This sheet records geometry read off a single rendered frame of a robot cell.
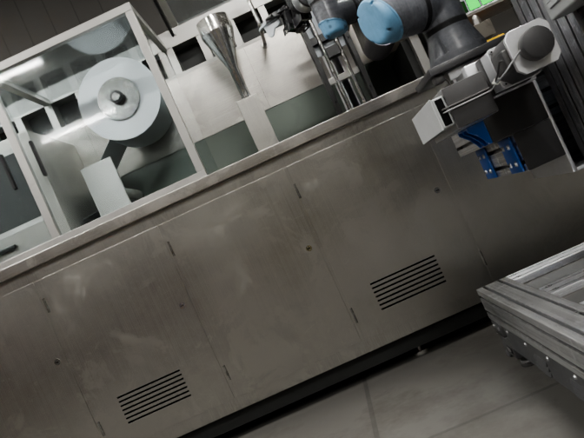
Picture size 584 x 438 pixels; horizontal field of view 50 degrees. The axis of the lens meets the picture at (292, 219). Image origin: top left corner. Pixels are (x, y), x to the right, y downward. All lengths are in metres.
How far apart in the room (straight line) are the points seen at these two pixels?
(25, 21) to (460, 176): 4.00
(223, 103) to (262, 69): 0.23
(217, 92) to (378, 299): 1.23
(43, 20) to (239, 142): 2.89
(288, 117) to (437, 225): 0.94
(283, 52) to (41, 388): 1.70
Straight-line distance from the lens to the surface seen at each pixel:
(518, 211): 2.32
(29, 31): 5.45
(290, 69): 2.88
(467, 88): 1.36
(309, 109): 2.85
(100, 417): 2.44
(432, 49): 1.68
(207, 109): 2.88
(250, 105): 2.59
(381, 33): 1.60
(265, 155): 2.20
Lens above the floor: 0.60
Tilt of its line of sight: 1 degrees up
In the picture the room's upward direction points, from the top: 24 degrees counter-clockwise
